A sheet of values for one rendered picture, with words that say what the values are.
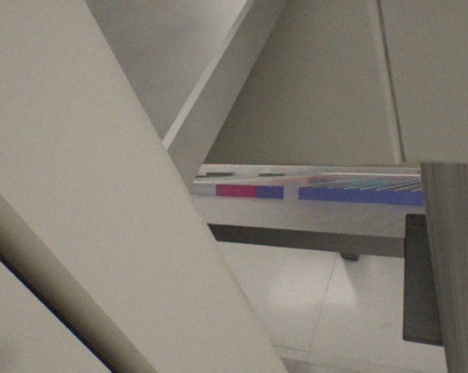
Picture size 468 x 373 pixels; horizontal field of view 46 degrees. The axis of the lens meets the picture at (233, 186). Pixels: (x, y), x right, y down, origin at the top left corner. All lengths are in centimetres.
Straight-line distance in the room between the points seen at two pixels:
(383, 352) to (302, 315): 26
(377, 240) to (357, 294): 145
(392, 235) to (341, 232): 2
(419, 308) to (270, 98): 15
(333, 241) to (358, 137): 13
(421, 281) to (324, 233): 5
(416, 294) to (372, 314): 140
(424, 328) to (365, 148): 14
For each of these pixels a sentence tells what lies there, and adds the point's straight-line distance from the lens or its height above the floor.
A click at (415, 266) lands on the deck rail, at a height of 120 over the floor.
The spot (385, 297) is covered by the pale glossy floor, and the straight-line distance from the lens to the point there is 171.
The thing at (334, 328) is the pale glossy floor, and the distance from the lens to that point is 168.
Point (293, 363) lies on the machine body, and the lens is 93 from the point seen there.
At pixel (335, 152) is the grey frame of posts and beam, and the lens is 16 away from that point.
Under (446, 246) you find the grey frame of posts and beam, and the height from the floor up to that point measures 126.
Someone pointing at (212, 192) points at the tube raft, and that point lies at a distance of 53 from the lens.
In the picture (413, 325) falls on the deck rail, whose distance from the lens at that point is 28.
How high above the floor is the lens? 143
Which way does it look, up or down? 41 degrees down
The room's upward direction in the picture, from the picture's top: 25 degrees counter-clockwise
